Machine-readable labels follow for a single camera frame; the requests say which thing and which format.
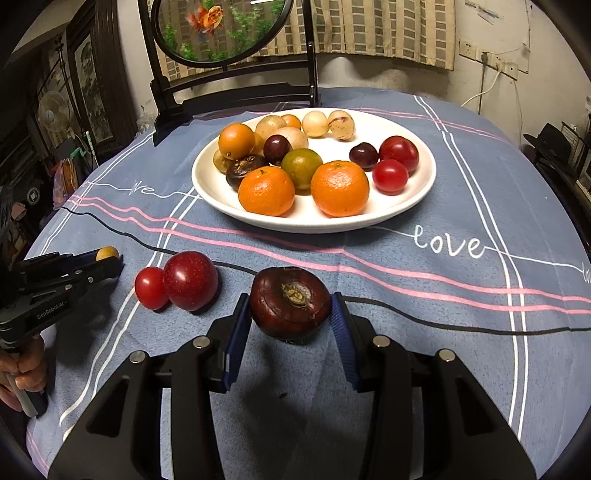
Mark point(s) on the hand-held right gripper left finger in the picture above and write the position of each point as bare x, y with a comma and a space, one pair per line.
235, 350

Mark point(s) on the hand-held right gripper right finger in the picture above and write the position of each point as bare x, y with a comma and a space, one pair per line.
344, 346

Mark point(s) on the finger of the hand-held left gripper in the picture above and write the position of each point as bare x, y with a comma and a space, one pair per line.
104, 270
85, 259

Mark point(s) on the small yellow longan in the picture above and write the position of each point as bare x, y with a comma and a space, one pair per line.
108, 253

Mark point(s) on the red cherry tomato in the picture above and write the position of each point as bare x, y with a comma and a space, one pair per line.
390, 176
151, 287

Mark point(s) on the red plum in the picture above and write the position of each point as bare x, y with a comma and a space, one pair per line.
399, 153
190, 287

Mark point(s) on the orange mandarin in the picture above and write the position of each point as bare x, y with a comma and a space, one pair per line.
266, 190
340, 188

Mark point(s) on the white oval plate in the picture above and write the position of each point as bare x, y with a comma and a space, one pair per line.
415, 194

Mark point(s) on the wrinkled dark brown fruit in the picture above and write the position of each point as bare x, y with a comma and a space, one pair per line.
244, 171

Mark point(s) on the green and yellow citrus fruit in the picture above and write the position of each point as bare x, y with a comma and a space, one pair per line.
302, 168

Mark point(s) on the smooth orange fruit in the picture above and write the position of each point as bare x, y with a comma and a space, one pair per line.
292, 121
236, 141

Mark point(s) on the large beige round fruit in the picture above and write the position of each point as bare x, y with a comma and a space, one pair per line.
298, 137

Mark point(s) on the speckled beige fruit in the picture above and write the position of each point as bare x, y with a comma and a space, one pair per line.
340, 124

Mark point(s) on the person's left hand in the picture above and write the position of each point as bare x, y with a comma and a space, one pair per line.
32, 369

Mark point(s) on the purple and orange bag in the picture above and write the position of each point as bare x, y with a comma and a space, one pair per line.
64, 180

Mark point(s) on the green and white stick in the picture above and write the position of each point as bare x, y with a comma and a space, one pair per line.
90, 147

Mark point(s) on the white fan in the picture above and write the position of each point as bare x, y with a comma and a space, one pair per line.
53, 110

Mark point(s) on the dark framed painting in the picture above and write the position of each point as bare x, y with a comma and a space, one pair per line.
92, 87

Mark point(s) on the round goldfish screen on stand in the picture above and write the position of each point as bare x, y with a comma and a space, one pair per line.
207, 27

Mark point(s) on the black computer desk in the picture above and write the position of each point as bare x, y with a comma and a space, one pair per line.
568, 184

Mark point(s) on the black hat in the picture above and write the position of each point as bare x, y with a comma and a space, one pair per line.
551, 138

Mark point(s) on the beige patterned curtain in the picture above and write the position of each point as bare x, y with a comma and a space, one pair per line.
369, 32

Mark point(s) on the white power strip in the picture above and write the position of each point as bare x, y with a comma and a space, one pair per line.
498, 64

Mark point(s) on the white wall socket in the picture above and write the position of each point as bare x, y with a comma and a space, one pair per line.
467, 50

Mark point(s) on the white wall sticker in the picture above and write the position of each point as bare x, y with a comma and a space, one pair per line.
482, 9

